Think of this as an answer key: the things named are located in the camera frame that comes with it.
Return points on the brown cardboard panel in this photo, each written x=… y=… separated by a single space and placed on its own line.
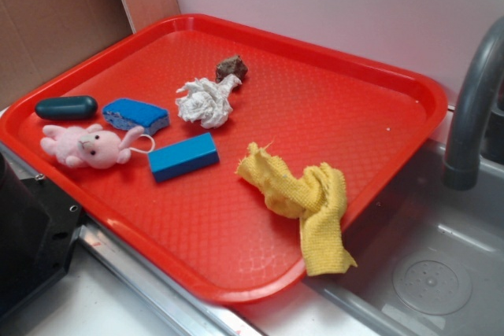
x=41 y=39

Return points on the crumpled white paper towel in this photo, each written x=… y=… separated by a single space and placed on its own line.
x=207 y=101

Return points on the blue rectangular block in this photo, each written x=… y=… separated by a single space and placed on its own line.
x=183 y=157

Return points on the grey plastic sink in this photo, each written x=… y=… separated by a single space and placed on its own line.
x=430 y=259

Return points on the red plastic tray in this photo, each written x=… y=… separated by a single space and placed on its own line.
x=209 y=230

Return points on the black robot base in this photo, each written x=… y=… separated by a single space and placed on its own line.
x=39 y=228

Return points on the dark green oval capsule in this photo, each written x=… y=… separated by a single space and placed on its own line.
x=67 y=108

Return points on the grey faucet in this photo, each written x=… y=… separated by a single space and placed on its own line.
x=476 y=128

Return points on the pink plush bunny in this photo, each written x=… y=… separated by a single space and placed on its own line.
x=78 y=147

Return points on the blue sponge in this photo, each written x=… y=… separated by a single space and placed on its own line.
x=125 y=114

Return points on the brown rock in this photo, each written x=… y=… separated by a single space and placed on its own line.
x=233 y=65

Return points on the yellow cloth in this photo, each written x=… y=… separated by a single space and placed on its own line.
x=318 y=199

